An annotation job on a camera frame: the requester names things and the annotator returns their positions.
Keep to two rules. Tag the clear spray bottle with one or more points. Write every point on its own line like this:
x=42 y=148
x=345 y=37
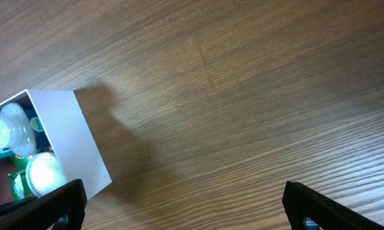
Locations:
x=16 y=133

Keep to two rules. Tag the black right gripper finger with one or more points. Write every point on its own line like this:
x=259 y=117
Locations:
x=308 y=209

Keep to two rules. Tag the green soap box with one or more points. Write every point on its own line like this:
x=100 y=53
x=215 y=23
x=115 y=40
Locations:
x=17 y=180

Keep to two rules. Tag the white pink-lined box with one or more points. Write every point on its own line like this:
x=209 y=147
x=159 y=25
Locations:
x=69 y=135

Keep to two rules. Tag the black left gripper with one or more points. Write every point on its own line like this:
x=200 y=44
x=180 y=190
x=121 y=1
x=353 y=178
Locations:
x=63 y=208

